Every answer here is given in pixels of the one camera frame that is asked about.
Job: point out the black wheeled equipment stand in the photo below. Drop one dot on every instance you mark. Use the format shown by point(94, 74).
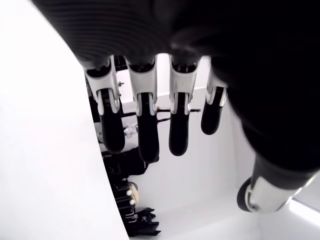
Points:
point(130, 162)

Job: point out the white humanoid robot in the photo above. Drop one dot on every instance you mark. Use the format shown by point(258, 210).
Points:
point(130, 131)

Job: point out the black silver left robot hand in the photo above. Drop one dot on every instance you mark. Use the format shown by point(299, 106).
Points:
point(225, 37)

